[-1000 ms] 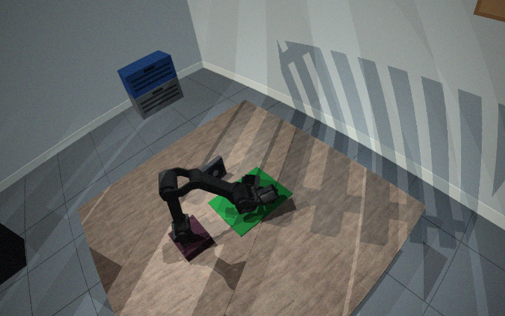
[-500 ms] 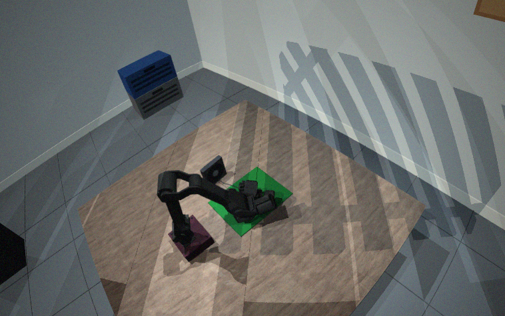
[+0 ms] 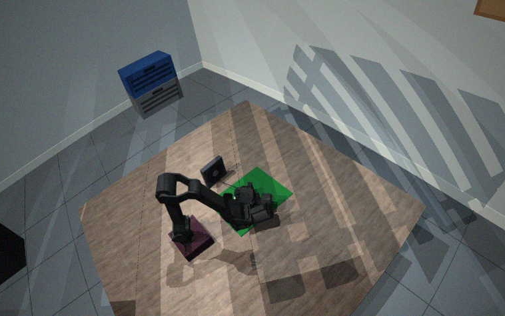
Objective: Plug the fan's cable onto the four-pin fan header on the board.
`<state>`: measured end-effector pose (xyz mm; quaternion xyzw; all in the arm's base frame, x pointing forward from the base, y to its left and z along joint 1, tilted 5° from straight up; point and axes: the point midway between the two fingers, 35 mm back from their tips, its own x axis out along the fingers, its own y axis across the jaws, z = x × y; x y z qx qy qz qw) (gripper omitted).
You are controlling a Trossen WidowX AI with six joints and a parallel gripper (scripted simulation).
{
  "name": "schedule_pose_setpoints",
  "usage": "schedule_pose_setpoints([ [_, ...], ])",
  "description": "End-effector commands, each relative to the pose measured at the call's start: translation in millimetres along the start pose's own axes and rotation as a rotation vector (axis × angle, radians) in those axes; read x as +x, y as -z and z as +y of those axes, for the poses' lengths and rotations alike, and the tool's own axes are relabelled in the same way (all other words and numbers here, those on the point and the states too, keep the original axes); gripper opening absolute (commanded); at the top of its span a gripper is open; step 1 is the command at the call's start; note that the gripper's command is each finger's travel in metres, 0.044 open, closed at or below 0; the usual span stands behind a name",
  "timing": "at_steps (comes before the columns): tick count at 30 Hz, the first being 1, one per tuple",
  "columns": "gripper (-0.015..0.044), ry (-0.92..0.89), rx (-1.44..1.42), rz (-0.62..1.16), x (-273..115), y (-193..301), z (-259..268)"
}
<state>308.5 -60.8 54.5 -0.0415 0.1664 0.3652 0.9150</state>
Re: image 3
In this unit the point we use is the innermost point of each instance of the green circuit board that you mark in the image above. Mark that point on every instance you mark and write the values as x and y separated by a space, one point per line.
262 183

